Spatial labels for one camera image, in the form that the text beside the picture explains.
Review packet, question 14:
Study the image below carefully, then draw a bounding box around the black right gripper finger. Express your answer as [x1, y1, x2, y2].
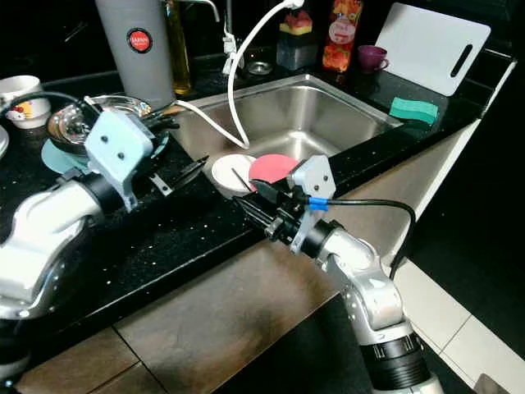
[234, 195, 280, 235]
[250, 179, 292, 208]

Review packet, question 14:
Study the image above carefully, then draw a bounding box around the shiny steel bowl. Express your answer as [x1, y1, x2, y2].
[47, 94, 132, 157]

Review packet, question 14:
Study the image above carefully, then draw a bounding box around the teal plate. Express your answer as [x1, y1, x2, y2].
[41, 138, 91, 176]

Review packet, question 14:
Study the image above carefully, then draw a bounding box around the pink plate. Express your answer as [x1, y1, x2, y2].
[249, 153, 300, 186]

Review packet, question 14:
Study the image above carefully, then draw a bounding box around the white bowl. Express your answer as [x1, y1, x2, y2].
[211, 153, 258, 199]

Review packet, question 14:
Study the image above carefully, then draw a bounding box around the stainless steel sink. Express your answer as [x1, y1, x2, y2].
[172, 74, 405, 198]

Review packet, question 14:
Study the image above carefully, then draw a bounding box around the grey cylinder with red logo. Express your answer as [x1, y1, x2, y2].
[94, 0, 176, 110]

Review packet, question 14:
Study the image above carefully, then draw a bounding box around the yellow oil bottle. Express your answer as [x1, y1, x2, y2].
[167, 0, 192, 97]

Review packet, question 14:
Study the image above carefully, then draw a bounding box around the chrome faucet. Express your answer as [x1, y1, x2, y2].
[189, 0, 239, 76]

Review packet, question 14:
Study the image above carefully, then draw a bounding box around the dark sponge holder box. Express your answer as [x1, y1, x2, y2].
[276, 31, 317, 71]

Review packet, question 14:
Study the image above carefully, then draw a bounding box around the orange dish soap bottle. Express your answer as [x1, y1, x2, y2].
[322, 0, 364, 73]

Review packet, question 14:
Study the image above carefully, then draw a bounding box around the white mug with fruit print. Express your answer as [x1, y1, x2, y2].
[0, 76, 50, 131]

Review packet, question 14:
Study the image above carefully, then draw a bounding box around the green sponge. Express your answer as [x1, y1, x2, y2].
[390, 97, 441, 126]

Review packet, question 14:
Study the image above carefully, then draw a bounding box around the purple cup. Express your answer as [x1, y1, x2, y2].
[357, 45, 390, 73]

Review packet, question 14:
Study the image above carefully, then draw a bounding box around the red and yellow sponge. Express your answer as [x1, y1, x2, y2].
[281, 10, 314, 35]

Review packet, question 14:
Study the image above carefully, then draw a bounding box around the white cutting board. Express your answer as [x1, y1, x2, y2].
[375, 2, 491, 97]

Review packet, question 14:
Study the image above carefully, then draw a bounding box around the narrow brown cabinet door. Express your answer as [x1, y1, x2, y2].
[16, 328, 157, 394]

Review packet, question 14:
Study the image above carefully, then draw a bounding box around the black handled fork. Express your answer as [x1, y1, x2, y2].
[230, 168, 251, 191]

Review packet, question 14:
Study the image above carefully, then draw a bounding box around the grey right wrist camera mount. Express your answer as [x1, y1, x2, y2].
[287, 154, 337, 254]

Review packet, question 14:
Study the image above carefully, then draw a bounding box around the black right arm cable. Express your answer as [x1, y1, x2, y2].
[295, 197, 417, 280]

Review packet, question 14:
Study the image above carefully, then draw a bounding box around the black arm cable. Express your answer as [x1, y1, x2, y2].
[295, 197, 417, 280]
[0, 90, 112, 124]

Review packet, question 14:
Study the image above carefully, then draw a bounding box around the white faucet hose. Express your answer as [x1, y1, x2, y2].
[176, 0, 304, 151]

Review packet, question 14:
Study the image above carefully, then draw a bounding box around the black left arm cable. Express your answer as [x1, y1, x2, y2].
[0, 90, 112, 124]

